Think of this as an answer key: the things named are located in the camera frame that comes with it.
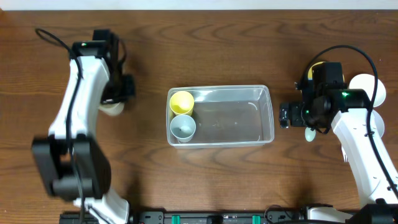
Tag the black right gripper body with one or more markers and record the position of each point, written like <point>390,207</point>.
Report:
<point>285,114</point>

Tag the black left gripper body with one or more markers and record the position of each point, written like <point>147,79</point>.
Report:
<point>125,86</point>

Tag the white paper cup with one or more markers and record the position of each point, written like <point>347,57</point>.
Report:
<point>112,109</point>

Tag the mint green plastic spoon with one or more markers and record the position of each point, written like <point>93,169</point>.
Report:
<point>310,134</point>

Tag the yellow bowl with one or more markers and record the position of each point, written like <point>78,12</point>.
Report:
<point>310,70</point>

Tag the clear plastic storage container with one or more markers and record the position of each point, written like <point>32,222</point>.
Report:
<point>226,116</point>

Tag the yellow paper cup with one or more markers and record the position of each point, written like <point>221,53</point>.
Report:
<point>182,102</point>

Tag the white plastic fork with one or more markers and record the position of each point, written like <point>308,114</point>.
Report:
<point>345,158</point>

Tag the grey paper cup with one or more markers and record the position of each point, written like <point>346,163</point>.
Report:
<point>183,127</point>

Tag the white bowl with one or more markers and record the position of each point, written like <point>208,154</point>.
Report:
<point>366,82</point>

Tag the light grey bowl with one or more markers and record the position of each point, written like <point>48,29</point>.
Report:
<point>380,126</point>

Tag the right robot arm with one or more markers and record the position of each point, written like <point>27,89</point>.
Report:
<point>329,105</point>

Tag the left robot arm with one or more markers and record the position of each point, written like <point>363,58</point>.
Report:
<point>69,160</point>

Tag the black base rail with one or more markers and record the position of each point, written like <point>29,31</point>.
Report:
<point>271,215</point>

